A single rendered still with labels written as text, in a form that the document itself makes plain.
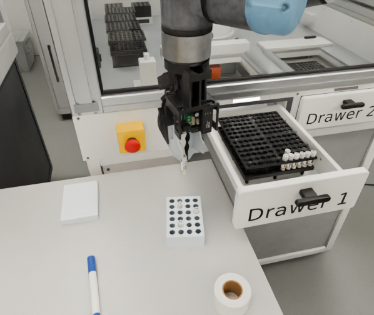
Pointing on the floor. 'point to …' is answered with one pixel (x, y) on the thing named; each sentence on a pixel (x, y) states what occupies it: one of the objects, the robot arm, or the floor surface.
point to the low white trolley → (113, 249)
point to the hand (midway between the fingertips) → (182, 152)
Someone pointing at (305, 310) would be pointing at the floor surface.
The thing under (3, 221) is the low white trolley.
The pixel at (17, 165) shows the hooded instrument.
